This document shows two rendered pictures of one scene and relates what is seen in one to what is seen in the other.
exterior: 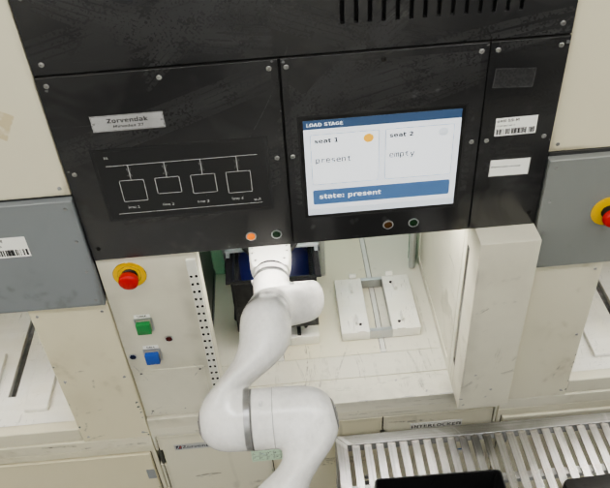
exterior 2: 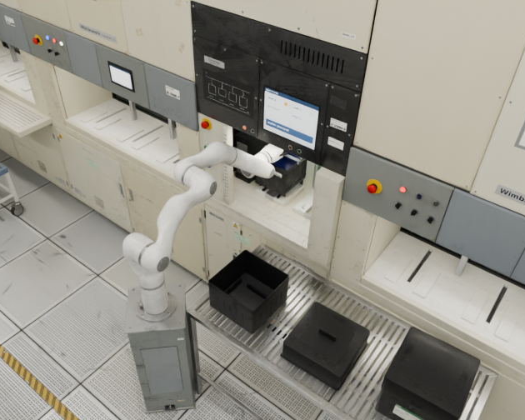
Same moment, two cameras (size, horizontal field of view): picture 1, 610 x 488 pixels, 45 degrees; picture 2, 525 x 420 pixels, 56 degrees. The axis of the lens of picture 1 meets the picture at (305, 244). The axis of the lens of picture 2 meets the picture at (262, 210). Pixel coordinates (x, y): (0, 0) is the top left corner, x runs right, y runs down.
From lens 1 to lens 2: 1.36 m
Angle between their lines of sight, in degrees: 28
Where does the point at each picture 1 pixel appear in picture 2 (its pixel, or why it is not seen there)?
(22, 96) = (188, 39)
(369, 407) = (277, 237)
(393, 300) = not seen: hidden behind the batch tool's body
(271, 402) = (195, 170)
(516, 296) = (329, 207)
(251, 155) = (247, 92)
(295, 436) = (193, 184)
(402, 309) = not seen: hidden behind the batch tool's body
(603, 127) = (375, 143)
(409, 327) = not seen: hidden behind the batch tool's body
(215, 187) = (236, 100)
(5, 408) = (168, 164)
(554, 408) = (354, 289)
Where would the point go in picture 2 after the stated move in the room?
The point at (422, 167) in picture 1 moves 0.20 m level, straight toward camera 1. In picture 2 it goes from (303, 127) to (268, 142)
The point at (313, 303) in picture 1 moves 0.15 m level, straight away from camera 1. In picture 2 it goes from (257, 167) to (277, 155)
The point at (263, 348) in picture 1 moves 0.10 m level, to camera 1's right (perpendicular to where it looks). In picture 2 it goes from (205, 153) to (222, 162)
